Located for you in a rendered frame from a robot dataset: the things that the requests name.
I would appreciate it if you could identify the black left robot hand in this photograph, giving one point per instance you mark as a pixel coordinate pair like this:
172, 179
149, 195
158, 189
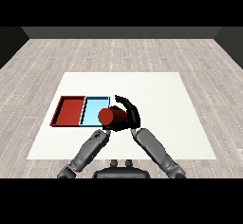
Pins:
108, 127

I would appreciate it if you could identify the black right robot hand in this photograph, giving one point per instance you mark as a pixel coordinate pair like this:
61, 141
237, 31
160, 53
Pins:
134, 117

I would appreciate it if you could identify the small red can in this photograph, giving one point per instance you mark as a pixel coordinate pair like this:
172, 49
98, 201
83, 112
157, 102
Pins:
110, 115

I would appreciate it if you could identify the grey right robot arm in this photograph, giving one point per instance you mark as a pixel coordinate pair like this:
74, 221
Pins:
156, 150

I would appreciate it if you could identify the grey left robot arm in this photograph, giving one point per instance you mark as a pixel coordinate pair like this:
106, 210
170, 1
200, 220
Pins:
87, 152

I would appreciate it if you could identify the light blue shallow open box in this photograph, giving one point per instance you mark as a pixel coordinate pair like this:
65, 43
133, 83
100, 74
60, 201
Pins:
91, 112

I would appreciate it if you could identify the red shallow open box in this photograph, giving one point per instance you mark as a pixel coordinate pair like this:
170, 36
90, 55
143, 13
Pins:
69, 112

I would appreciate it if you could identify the dark grey robot body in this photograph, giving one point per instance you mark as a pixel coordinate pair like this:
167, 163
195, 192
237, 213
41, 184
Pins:
121, 172

